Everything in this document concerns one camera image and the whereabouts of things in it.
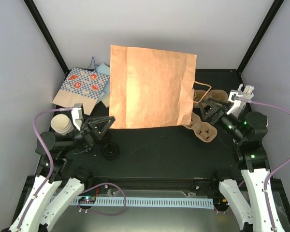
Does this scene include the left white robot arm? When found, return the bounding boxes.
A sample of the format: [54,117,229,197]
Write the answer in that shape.
[6,114,115,232]

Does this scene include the right black frame post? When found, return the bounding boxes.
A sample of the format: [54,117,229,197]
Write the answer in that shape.
[236,0,284,75]

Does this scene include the left paper cup stack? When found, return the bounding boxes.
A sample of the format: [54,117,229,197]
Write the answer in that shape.
[51,114,73,135]

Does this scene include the white straws in holder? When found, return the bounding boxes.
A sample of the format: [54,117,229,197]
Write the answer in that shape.
[234,84,254,117]

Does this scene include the light blue cable duct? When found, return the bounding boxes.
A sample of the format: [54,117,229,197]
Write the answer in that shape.
[71,197,214,209]

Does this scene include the near pulp cup carrier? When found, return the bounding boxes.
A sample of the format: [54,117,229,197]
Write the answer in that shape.
[185,113,218,143]

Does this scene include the front purple cable loop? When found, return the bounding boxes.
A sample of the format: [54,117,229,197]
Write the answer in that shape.
[77,182,128,216]

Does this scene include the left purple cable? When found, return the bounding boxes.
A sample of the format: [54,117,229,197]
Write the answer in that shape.
[15,108,74,230]

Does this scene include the brown paper bag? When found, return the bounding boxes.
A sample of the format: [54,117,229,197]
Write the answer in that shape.
[109,45,197,129]

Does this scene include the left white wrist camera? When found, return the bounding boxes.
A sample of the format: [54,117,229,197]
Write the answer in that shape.
[71,103,84,131]

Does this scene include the small circuit board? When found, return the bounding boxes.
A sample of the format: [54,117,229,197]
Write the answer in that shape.
[78,196,96,204]

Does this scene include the left black frame post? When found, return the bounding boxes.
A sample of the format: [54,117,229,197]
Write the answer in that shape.
[24,0,70,76]

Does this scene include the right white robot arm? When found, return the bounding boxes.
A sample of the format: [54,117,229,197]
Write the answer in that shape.
[199,98,284,232]

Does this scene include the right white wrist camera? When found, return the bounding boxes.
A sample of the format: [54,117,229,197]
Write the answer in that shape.
[227,90,244,117]

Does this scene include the far pulp cup carrier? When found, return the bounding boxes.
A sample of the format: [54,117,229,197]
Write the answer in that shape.
[193,89,229,102]

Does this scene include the near black lid stack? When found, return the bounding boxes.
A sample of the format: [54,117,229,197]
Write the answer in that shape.
[102,142,120,160]

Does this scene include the pulp cup carrier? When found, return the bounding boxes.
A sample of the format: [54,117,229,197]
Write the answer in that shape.
[185,113,218,143]
[193,89,229,102]

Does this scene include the blue checkered paper bag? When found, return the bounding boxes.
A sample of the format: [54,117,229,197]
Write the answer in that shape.
[52,67,110,115]

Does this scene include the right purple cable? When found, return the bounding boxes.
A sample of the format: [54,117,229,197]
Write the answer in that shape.
[241,100,290,230]

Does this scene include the tan paper bag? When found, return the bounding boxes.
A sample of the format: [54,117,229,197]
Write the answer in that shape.
[101,94,110,108]

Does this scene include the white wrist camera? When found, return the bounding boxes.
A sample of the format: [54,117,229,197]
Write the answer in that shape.
[227,90,244,117]
[71,103,84,131]

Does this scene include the light blue paper bag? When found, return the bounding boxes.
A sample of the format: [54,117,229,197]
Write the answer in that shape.
[87,57,110,102]

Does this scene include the black frame post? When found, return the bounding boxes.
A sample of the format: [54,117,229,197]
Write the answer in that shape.
[236,0,284,75]
[24,0,70,76]

